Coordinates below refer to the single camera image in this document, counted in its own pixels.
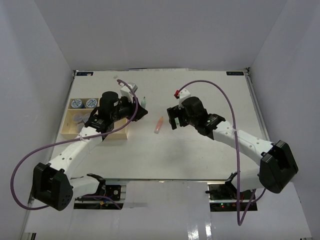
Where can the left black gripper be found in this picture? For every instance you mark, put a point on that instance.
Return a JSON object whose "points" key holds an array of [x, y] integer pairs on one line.
{"points": [[141, 112]]}

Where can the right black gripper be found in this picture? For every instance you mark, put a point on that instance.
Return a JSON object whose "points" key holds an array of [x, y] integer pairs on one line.
{"points": [[173, 113]]}

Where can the green highlighter cap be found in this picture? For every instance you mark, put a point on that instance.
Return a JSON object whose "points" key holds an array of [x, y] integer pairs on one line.
{"points": [[177, 121]]}

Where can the green highlighter pen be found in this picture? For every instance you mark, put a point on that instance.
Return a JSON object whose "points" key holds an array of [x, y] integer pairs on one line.
{"points": [[143, 102]]}

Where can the orange highlighter pen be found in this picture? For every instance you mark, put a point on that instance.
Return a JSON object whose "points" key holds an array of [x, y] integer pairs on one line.
{"points": [[159, 125]]}

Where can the blue white ink jar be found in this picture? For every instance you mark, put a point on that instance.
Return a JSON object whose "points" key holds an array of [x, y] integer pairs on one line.
{"points": [[91, 103], [76, 104]]}

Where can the paperclip jar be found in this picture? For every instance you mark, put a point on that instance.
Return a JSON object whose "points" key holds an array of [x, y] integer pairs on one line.
{"points": [[79, 127], [78, 118], [86, 117]]}

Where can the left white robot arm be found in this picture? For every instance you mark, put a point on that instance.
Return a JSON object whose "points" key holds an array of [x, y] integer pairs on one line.
{"points": [[53, 184]]}

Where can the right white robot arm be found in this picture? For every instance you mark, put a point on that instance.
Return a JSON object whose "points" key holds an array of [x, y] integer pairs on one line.
{"points": [[217, 128]]}

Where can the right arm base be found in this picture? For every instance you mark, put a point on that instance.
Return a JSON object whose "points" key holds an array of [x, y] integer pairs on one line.
{"points": [[221, 200]]}

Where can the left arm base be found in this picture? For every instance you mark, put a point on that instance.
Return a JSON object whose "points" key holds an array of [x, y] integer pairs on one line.
{"points": [[109, 198]]}

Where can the beige wooden organizer tray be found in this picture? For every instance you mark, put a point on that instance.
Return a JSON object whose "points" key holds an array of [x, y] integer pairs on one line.
{"points": [[68, 129]]}

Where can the right table logo sticker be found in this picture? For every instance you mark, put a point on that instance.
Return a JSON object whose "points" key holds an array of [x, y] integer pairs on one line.
{"points": [[234, 73]]}

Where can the table logo sticker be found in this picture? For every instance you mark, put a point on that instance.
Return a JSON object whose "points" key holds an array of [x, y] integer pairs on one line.
{"points": [[234, 73], [84, 73]]}

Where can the left table logo sticker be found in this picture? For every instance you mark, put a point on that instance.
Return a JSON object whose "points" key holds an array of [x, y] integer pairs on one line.
{"points": [[84, 73]]}

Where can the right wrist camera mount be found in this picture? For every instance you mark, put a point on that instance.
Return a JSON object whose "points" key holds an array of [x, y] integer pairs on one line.
{"points": [[182, 95]]}

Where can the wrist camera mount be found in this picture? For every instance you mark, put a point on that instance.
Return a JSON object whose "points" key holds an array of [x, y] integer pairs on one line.
{"points": [[126, 91], [182, 95]]}

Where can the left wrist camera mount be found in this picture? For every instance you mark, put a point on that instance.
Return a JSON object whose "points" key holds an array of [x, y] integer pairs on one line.
{"points": [[126, 91]]}

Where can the aluminium table rail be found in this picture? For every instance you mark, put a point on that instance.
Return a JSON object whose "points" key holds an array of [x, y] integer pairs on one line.
{"points": [[260, 117]]}

